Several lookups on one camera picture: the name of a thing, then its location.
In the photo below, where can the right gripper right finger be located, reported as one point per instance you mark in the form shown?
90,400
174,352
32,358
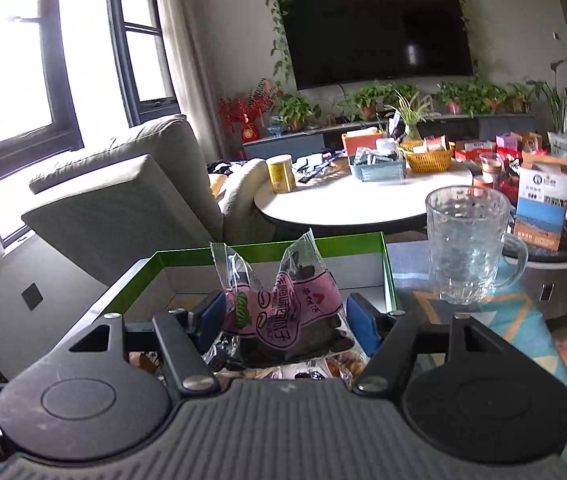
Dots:
393,342

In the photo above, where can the grey blue storage tray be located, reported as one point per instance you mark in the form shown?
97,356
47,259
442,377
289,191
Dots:
370,168

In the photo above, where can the round white coffee table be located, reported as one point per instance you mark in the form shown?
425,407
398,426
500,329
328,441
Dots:
346,205

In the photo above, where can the spider plant in vase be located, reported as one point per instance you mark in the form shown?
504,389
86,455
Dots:
412,110

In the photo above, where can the grey sofa armchair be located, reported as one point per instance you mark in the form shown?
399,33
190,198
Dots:
146,190

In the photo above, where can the red flower decoration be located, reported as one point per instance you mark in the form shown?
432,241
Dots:
244,112

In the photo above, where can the red orange card box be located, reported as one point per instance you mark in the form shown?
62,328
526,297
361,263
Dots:
364,138

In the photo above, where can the clear bag orange snacks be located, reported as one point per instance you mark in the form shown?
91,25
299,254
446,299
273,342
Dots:
346,366

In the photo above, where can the black wall socket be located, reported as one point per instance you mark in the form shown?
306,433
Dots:
32,296

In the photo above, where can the black framed window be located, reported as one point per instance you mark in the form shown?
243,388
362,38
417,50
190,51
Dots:
37,114

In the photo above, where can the orange cup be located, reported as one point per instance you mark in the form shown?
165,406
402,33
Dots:
482,181

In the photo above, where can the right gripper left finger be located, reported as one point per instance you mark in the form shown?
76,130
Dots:
181,338

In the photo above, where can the black wall television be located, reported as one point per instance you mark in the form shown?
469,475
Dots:
341,41

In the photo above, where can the white blue paper box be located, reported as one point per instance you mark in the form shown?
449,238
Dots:
541,207

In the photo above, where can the glass mug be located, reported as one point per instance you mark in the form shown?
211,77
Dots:
471,253

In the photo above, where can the woven yellow basket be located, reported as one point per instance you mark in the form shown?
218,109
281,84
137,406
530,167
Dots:
422,161

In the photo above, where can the yellow tin can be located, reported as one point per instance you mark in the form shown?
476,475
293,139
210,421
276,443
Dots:
281,173

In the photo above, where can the pink label dark snack bag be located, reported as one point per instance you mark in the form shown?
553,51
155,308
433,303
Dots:
299,318

